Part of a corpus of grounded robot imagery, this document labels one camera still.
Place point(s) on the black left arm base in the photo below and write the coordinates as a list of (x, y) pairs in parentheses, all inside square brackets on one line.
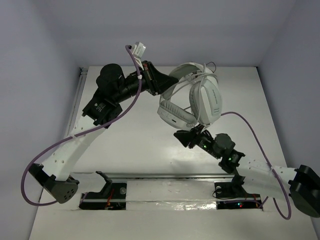
[(111, 197)]

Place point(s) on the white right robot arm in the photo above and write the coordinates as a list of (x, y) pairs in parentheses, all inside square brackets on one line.
[(299, 187)]

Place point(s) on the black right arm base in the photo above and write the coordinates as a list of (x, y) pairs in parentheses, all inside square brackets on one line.
[(232, 196)]

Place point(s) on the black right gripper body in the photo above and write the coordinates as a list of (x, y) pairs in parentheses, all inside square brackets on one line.
[(205, 141)]

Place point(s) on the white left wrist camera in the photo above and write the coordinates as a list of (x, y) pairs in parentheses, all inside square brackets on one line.
[(138, 50)]

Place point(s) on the white over-ear headphones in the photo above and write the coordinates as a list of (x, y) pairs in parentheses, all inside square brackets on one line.
[(205, 98)]

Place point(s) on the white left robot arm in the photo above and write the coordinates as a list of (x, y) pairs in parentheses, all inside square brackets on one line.
[(115, 96)]

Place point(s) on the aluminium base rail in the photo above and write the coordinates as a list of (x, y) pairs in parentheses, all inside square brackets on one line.
[(122, 177)]

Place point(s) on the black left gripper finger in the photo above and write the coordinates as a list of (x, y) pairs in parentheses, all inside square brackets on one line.
[(160, 79), (160, 89)]

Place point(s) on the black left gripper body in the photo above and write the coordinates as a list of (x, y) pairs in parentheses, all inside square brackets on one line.
[(149, 78)]

